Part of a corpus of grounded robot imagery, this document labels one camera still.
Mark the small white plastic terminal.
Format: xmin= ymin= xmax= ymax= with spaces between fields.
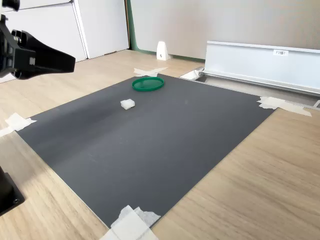
xmin=120 ymin=98 xmax=136 ymax=111

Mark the white tape piece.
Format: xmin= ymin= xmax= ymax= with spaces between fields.
xmin=256 ymin=95 xmax=313 ymax=118
xmin=0 ymin=112 xmax=38 ymax=138
xmin=99 ymin=204 xmax=162 ymax=240
xmin=133 ymin=66 xmax=169 ymax=78

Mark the white cabinet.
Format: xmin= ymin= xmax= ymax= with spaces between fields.
xmin=0 ymin=0 xmax=89 ymax=84

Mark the round green lid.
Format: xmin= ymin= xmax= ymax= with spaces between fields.
xmin=131 ymin=76 xmax=165 ymax=93

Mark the dark grey mat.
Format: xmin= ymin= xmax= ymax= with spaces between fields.
xmin=16 ymin=72 xmax=279 ymax=229

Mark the grey partition wall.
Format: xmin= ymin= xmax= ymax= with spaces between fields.
xmin=129 ymin=0 xmax=320 ymax=61

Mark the small white bracket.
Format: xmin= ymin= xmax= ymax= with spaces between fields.
xmin=156 ymin=40 xmax=171 ymax=61

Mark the aluminium cable duct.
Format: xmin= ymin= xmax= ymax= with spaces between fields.
xmin=179 ymin=40 xmax=320 ymax=111

